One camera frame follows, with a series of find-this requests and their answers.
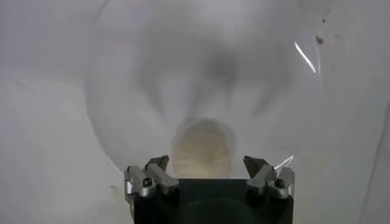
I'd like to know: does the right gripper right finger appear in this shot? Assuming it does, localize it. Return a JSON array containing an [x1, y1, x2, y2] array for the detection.
[[243, 155, 296, 200]]

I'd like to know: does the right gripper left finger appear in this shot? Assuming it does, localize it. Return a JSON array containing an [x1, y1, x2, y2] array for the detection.
[[124, 154, 180, 201]]

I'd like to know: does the white steamed baozi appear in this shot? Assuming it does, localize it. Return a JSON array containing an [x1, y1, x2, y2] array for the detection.
[[171, 118, 237, 180]]

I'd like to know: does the white round plate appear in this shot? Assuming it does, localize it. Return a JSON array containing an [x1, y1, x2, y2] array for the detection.
[[83, 0, 325, 181]]

